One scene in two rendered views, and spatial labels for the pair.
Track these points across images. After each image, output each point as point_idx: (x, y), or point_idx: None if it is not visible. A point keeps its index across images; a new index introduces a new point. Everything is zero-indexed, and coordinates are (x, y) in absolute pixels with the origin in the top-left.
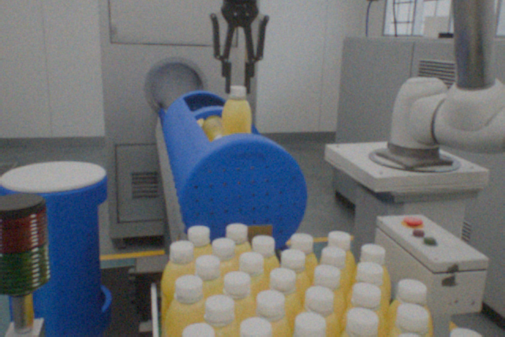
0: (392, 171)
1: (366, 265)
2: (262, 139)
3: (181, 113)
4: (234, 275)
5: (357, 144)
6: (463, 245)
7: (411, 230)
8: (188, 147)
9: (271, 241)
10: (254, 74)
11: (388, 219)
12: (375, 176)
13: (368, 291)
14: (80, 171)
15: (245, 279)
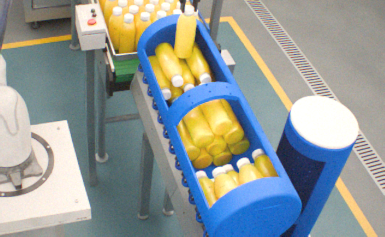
0: (46, 132)
1: (123, 1)
2: (168, 17)
3: (255, 120)
4: None
5: (49, 209)
6: (79, 11)
7: (95, 18)
8: (215, 46)
9: (157, 12)
10: None
11: (101, 26)
12: (66, 123)
13: None
14: (312, 125)
15: None
